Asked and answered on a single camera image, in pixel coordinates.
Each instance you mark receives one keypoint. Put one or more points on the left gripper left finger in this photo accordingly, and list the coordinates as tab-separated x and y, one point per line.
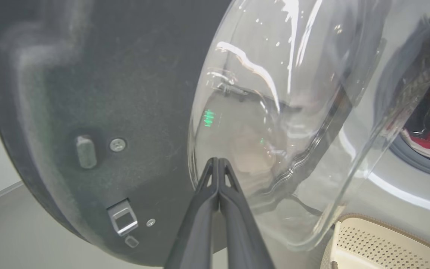
196	231

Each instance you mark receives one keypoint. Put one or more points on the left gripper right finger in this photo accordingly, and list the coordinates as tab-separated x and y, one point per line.
241	231

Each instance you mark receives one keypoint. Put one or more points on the dark round washing machine door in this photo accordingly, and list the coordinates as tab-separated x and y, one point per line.
125	93

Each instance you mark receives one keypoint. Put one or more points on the cream perforated laundry basket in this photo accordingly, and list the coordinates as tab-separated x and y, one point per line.
386	243

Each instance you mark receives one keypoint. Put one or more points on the white washing machine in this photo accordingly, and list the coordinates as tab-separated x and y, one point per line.
386	201

